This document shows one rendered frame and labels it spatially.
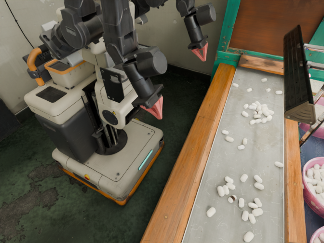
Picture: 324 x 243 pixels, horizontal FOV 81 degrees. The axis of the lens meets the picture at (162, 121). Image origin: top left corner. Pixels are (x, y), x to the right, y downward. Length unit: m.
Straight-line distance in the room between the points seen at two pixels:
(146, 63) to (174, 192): 0.47
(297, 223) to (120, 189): 0.93
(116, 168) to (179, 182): 0.70
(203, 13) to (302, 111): 0.51
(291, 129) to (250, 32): 0.64
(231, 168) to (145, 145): 0.77
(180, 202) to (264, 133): 0.55
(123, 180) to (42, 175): 0.81
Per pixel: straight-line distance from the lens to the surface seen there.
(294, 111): 0.66
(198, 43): 0.88
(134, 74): 0.55
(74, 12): 0.58
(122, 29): 0.51
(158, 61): 0.50
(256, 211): 0.79
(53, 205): 1.73
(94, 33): 0.61
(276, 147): 1.01
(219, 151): 0.90
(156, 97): 0.57
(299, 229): 0.83
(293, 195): 0.88
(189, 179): 0.77
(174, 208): 0.72
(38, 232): 1.70
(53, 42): 0.72
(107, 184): 1.35
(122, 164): 1.38
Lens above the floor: 1.44
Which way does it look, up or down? 46 degrees down
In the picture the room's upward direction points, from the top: straight up
